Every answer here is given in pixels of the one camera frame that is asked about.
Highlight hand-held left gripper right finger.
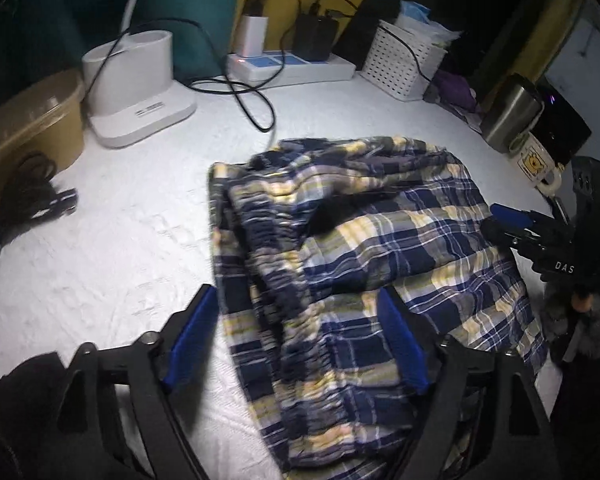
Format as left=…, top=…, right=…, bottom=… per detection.
left=376, top=289, right=564, bottom=480

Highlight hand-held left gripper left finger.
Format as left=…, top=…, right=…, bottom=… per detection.
left=56, top=284, right=221, bottom=480

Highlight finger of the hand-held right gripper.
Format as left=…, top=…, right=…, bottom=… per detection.
left=489, top=203, right=564, bottom=232
left=481, top=217, right=537, bottom=255

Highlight blue plaid pants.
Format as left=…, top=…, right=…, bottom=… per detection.
left=208, top=134, right=549, bottom=476

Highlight white cartoon print mug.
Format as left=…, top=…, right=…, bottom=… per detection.
left=511, top=131, right=564, bottom=197

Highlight computer monitor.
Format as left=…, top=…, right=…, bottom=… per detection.
left=534, top=88, right=593, bottom=166

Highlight stainless steel thermos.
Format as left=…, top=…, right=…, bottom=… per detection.
left=481, top=73, right=544, bottom=154

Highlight purple cloth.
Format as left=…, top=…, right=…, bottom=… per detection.
left=432, top=69, right=482, bottom=113

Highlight white perforated basket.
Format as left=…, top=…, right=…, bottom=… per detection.
left=361, top=19, right=449, bottom=102

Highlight black cloth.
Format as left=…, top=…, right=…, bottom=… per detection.
left=0, top=351, right=67, bottom=480

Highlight blue and white packets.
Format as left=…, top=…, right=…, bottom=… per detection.
left=394, top=0, right=462, bottom=47

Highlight white power strip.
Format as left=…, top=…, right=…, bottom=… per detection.
left=224, top=50, right=357, bottom=87

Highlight white desk lamp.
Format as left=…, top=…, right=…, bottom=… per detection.
left=82, top=0, right=197, bottom=150

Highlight tan plastic bin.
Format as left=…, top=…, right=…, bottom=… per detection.
left=0, top=68, right=87, bottom=214

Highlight black charger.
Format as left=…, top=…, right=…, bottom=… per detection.
left=293, top=9, right=339, bottom=62

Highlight white charger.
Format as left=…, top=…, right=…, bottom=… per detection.
left=236, top=13, right=269, bottom=59

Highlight teal curtain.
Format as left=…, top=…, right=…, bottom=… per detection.
left=10, top=0, right=247, bottom=82

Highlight black cord bundle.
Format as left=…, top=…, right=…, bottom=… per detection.
left=0, top=153, right=80, bottom=244

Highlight black lamp cable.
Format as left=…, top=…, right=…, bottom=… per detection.
left=94, top=18, right=277, bottom=134

